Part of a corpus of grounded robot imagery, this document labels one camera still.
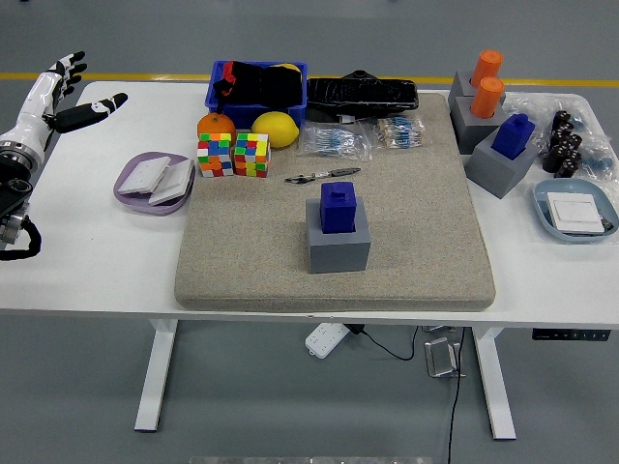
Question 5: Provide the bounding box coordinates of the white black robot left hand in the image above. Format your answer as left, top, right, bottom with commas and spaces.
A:
0, 50, 130, 159

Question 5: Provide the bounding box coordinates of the blue square seal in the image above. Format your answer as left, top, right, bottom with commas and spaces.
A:
319, 181, 359, 235
490, 113, 536, 160

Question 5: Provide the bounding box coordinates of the grey square seal holder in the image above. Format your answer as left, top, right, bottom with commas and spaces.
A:
305, 198, 372, 276
465, 126, 541, 199

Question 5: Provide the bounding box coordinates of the grey round seal holder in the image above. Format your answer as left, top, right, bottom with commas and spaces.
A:
447, 70, 478, 117
450, 94, 507, 156

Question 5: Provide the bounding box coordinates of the orange cylinder seal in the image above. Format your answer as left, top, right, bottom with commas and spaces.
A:
469, 75, 505, 120
469, 48, 504, 89

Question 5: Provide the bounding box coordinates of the purple tray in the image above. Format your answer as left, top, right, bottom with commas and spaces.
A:
113, 151, 196, 218

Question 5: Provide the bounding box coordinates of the orange fruit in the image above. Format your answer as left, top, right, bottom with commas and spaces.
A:
195, 112, 237, 144

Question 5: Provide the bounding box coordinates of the colourful puzzle cube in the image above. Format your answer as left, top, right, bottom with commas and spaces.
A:
232, 132, 270, 179
195, 132, 233, 179

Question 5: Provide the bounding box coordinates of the blue plastic bin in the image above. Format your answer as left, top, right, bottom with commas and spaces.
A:
204, 59, 309, 128

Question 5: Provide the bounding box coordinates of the black cloth with red trim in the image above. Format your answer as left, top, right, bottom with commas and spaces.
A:
213, 60, 304, 107

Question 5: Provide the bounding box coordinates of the yellow lemon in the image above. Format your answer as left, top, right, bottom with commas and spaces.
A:
251, 111, 300, 149

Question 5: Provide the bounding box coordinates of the white table leg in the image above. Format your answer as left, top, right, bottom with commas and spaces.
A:
472, 327, 517, 441
133, 318, 179, 433

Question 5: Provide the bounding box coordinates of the bag of blue resistors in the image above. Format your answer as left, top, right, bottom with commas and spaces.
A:
297, 120, 373, 161

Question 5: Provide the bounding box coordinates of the small metal hand tool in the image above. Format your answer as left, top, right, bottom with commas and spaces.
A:
283, 166, 362, 186

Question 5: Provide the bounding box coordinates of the bag of tan resistors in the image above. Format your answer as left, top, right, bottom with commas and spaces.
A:
360, 115, 427, 150

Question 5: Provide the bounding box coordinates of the white power strip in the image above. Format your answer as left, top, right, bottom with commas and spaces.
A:
305, 322, 350, 360

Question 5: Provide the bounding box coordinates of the grey-brown mat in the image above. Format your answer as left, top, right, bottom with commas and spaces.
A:
173, 92, 497, 313

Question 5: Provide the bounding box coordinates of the light blue tray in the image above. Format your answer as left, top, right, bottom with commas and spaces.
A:
532, 178, 619, 245

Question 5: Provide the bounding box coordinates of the bag of black capacitors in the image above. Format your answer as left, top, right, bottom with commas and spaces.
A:
506, 91, 611, 180

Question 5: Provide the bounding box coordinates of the bag of blue components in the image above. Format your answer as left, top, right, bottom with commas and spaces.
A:
578, 137, 619, 184

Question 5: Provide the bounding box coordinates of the black table control panel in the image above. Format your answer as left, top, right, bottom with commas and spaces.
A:
531, 328, 610, 341

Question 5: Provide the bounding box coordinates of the white switch panel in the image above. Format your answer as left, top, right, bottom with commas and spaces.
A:
545, 191, 611, 237
117, 156, 173, 196
147, 159, 194, 207

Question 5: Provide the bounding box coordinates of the black plug with cord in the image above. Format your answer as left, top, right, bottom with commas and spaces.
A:
348, 323, 420, 362

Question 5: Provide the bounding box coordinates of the black cable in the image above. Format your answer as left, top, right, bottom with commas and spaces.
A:
447, 327, 466, 464

